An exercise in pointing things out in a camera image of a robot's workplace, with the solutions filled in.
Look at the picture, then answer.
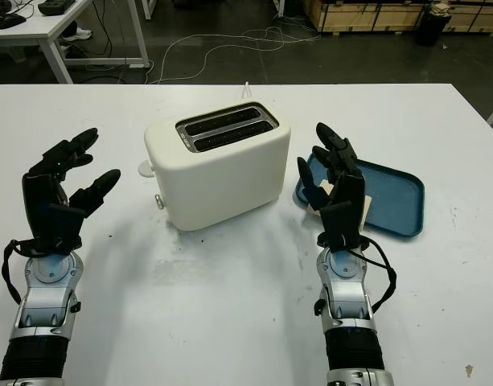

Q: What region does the black trash bin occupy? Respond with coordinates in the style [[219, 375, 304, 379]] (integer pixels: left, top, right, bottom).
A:
[[414, 0, 452, 46]]

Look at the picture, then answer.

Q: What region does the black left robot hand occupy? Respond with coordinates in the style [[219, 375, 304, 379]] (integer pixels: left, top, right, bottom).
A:
[[21, 127, 121, 253]]

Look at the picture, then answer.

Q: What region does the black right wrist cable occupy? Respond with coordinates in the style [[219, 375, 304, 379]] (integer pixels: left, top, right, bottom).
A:
[[352, 236, 398, 313]]

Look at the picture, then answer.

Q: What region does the wooden shipping crate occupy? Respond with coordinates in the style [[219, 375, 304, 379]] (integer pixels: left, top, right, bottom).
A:
[[304, 0, 493, 33]]

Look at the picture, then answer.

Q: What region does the slice of white bread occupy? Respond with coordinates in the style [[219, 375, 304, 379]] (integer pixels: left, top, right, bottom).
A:
[[306, 179, 372, 233]]

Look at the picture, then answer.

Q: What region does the pair of white shoes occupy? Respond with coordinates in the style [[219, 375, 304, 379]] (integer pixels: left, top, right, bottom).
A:
[[63, 24, 93, 42]]

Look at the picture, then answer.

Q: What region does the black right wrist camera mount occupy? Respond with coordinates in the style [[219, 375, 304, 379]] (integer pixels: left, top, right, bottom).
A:
[[318, 203, 362, 253]]

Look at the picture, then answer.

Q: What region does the black flat case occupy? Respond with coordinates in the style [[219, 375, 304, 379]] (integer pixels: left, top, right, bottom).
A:
[[40, 0, 76, 16]]

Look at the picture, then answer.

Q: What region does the cream white two-slot toaster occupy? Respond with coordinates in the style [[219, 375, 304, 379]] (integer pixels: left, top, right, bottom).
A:
[[135, 102, 292, 232]]

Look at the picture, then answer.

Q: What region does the blue plastic tray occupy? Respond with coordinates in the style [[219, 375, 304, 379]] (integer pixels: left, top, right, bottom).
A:
[[293, 154, 426, 241]]

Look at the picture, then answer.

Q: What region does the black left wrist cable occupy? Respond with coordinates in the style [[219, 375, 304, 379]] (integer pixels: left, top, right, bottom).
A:
[[2, 239, 84, 305]]

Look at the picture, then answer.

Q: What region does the white cable on floor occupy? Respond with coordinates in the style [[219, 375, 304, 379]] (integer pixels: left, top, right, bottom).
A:
[[149, 26, 323, 85]]

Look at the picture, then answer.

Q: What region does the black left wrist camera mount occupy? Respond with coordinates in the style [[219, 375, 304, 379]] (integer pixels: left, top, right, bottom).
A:
[[48, 203, 86, 253]]

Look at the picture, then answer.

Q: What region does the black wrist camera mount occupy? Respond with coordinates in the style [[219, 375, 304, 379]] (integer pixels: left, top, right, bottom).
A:
[[48, 203, 86, 253], [318, 203, 362, 253]]

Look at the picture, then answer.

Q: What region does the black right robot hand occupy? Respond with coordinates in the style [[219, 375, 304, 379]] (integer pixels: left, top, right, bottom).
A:
[[296, 121, 368, 234]]

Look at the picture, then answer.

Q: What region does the white office desk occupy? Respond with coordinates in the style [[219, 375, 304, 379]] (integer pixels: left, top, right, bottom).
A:
[[0, 0, 151, 84]]

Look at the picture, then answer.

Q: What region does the black handheld device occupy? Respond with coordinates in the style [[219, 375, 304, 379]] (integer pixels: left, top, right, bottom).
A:
[[0, 14, 28, 30]]

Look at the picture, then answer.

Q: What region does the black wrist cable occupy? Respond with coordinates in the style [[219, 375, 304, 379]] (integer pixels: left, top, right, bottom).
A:
[[2, 239, 84, 305], [352, 236, 398, 313]]

